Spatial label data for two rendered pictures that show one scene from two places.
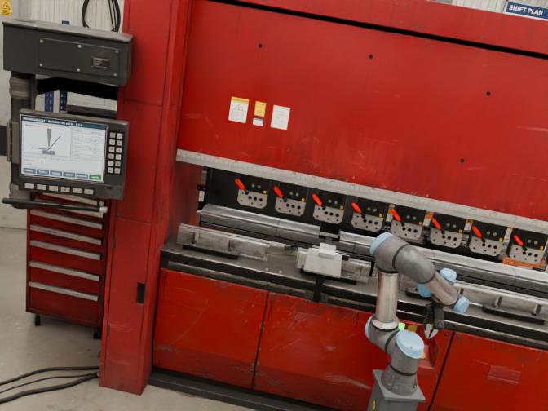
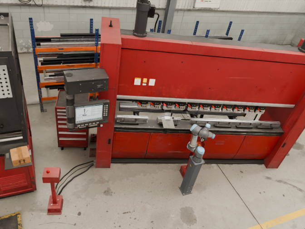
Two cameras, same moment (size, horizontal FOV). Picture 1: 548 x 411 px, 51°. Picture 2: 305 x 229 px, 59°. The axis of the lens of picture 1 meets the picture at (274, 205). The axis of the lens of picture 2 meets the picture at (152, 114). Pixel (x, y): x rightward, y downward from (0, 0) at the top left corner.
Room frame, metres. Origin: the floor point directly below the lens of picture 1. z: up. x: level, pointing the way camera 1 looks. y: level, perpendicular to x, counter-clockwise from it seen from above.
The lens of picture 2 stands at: (-0.39, 1.07, 3.73)
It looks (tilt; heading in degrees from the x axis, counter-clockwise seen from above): 38 degrees down; 341
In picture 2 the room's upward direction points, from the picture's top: 11 degrees clockwise
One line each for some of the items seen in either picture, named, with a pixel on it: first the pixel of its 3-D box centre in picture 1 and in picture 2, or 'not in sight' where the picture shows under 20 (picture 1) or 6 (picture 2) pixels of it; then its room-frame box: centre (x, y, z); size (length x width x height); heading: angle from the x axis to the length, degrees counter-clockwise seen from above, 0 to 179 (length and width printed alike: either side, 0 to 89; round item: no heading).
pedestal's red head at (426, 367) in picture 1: (412, 347); (196, 143); (2.41, -0.77, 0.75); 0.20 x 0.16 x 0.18; 94
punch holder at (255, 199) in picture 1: (254, 189); (142, 102); (2.85, 0.11, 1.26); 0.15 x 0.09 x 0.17; 85
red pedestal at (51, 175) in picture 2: not in sight; (53, 190); (1.99, 1.42, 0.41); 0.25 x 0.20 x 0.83; 175
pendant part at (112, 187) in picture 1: (75, 153); (91, 112); (2.44, 0.91, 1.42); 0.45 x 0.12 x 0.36; 102
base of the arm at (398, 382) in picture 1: (400, 374); (198, 156); (2.07, -0.65, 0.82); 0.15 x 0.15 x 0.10
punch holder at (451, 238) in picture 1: (446, 227); (204, 105); (2.76, -0.88, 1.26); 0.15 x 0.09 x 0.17; 85
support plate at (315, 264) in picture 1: (323, 262); (168, 122); (2.67, -0.30, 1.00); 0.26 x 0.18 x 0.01; 175
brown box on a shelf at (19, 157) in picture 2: not in sight; (17, 156); (2.07, 1.79, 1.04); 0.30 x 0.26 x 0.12; 99
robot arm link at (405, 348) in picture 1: (406, 350); (199, 151); (2.08, -0.64, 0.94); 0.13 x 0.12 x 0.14; 38
